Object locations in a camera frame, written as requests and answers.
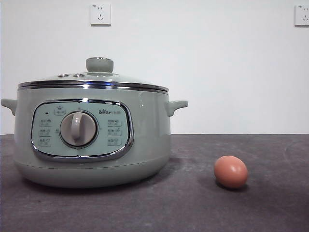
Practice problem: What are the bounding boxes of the pale green electric cooking pot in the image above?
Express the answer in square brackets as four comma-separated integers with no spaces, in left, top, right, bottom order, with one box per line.
[0,81,189,189]

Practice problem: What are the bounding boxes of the brown egg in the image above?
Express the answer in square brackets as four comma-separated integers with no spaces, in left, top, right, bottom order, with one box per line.
[213,155,249,189]

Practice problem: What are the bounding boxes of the white wall socket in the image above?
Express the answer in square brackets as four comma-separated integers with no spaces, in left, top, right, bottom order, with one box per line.
[90,3,112,27]
[294,4,309,28]

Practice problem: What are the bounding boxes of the glass lid with green knob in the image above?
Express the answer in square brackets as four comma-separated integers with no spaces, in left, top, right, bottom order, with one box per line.
[17,57,170,93]

